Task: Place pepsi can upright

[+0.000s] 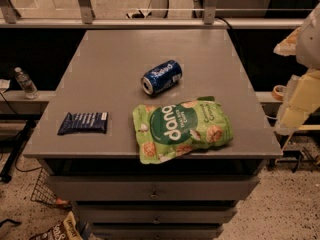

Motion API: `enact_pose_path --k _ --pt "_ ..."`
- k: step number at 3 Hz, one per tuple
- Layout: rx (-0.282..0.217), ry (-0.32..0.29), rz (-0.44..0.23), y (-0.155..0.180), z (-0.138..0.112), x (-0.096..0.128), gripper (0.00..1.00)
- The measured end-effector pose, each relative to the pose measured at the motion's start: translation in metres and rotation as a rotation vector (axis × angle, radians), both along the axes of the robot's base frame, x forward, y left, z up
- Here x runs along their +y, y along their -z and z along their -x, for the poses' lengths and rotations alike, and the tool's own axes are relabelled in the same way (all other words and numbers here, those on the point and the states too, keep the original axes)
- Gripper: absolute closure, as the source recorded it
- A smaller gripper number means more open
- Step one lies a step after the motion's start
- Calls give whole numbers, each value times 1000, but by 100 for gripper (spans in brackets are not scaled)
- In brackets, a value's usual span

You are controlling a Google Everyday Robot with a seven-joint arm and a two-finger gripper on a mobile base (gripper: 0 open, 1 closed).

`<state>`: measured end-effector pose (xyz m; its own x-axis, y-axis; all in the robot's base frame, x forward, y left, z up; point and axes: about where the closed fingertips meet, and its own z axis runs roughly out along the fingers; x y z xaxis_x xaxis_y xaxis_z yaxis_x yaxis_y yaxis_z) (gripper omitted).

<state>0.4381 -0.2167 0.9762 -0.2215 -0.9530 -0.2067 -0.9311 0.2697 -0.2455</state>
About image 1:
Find brown snack bag on floor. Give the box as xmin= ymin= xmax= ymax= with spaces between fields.
xmin=29 ymin=212 xmax=83 ymax=240

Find wire mesh basket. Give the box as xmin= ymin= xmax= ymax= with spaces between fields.
xmin=31 ymin=169 xmax=69 ymax=208

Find blue pepsi can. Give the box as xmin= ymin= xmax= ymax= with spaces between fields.
xmin=141 ymin=60 xmax=182 ymax=95

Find grey drawer cabinet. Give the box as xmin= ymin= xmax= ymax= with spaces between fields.
xmin=24 ymin=30 xmax=281 ymax=240

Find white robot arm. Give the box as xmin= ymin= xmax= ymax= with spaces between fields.
xmin=274 ymin=5 xmax=320 ymax=135

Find grey metal railing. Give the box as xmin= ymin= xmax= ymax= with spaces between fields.
xmin=0 ymin=0 xmax=319 ymax=29

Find dark blue snack wrapper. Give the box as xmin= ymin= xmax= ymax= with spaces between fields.
xmin=58 ymin=112 xmax=108 ymax=135

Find clear plastic water bottle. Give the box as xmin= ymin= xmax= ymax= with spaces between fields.
xmin=14 ymin=67 xmax=39 ymax=99

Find black stand with cable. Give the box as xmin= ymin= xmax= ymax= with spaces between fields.
xmin=0 ymin=120 xmax=35 ymax=183

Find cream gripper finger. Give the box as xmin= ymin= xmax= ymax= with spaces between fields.
xmin=276 ymin=69 xmax=320 ymax=131
xmin=273 ymin=27 xmax=301 ymax=56

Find green dang chips bag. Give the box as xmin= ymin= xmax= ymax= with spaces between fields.
xmin=133 ymin=96 xmax=233 ymax=164

